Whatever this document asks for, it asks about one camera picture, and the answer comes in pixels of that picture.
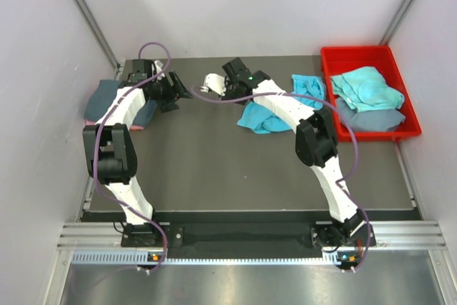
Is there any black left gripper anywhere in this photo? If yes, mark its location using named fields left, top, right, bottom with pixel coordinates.
left=149, top=70, right=192, bottom=113

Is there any bright blue t shirt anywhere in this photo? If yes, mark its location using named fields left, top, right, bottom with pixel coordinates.
left=237, top=74, right=326, bottom=134

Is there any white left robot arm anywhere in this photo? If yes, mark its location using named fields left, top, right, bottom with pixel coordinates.
left=83, top=59, right=191, bottom=248

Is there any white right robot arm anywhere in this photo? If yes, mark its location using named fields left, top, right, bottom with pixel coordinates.
left=204, top=58, right=373, bottom=246

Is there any red plastic bin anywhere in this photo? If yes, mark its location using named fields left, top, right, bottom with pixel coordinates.
left=321, top=46, right=421, bottom=142

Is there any turquoise t shirt in bin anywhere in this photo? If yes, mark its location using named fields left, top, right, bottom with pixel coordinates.
left=330, top=66, right=405, bottom=112

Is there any grey-blue t shirt in bin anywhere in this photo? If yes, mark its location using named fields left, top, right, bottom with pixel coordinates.
left=336, top=98, right=406, bottom=132

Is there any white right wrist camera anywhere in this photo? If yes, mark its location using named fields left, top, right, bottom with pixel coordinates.
left=201, top=73, right=226, bottom=96

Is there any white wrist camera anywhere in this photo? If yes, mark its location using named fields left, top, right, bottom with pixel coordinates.
left=201, top=73, right=226, bottom=96
left=153, top=60, right=166, bottom=80

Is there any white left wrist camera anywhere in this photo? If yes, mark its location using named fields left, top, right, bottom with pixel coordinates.
left=153, top=60, right=166, bottom=80

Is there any grey slotted cable duct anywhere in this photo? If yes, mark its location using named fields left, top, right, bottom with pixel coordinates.
left=71, top=251, right=358, bottom=266

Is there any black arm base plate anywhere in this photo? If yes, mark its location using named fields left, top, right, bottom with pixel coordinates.
left=120, top=221, right=377, bottom=259

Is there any aluminium frame rail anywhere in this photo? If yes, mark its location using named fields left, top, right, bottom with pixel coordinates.
left=57, top=221, right=446, bottom=250

